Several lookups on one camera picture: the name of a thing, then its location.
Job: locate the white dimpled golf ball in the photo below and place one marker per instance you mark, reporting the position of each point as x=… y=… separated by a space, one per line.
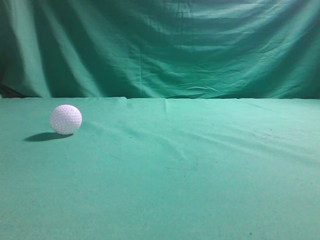
x=65 y=119

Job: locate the green table cloth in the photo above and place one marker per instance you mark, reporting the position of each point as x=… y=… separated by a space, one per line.
x=161 y=169

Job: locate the green backdrop curtain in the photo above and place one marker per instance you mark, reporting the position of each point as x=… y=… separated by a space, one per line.
x=171 y=49

